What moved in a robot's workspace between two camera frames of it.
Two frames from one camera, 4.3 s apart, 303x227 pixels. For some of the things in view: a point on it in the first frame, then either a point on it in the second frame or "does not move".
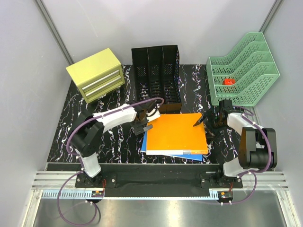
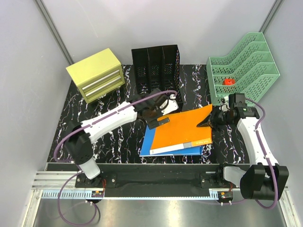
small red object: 228,82 does not move
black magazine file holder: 157,75 does not move
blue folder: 198,157 → 147,144
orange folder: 175,134 does not move
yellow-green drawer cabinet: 98,75 does not move
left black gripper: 139,128 → 154,123
